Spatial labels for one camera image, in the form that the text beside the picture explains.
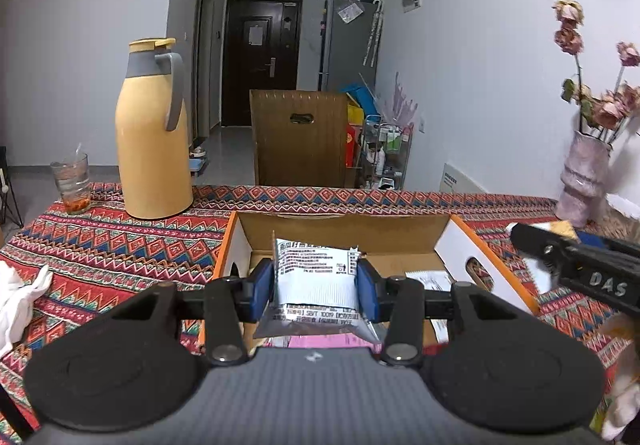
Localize person's right hand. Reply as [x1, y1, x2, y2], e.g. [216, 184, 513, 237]
[600, 312, 640, 441]

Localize lilac dried grass bunch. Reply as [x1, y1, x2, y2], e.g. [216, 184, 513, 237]
[382, 72, 418, 126]

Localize white orange snack packet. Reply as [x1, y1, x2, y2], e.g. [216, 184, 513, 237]
[520, 220, 583, 296]

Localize white silver snack packet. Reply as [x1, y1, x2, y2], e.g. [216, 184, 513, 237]
[252, 230, 383, 346]

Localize white cloth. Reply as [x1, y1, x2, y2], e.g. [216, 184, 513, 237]
[0, 260, 53, 358]

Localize dried pink flowers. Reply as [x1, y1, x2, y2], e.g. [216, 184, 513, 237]
[552, 0, 640, 146]

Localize black chair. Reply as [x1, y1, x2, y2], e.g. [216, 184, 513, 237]
[0, 145, 23, 228]

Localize brown box with handle hole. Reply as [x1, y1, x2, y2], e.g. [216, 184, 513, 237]
[249, 89, 349, 187]

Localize glass cup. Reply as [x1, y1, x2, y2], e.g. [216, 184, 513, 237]
[50, 142, 92, 216]

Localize dark door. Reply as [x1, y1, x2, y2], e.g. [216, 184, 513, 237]
[221, 0, 303, 127]

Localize patterned tablecloth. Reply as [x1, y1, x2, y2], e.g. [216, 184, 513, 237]
[0, 182, 640, 431]

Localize small red box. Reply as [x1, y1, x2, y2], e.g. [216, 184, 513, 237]
[345, 124, 363, 168]

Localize blue box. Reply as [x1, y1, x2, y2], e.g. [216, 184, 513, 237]
[341, 84, 378, 118]

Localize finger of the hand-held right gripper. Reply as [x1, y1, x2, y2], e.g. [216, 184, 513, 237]
[579, 231, 640, 254]
[510, 222, 572, 277]

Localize yellow thermos jug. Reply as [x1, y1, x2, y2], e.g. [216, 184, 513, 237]
[115, 38, 195, 220]

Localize wire rack trolley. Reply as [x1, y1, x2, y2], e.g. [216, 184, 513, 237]
[357, 115, 415, 191]

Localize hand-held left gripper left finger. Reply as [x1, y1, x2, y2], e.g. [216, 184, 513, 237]
[107, 259, 275, 367]

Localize grey refrigerator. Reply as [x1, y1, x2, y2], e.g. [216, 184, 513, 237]
[320, 0, 383, 93]

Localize red cardboard box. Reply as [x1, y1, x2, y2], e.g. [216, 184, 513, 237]
[197, 211, 542, 358]

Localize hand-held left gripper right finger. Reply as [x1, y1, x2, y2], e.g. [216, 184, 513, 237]
[357, 257, 523, 368]

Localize white flat wall board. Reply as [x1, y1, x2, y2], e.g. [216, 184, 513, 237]
[440, 162, 488, 196]

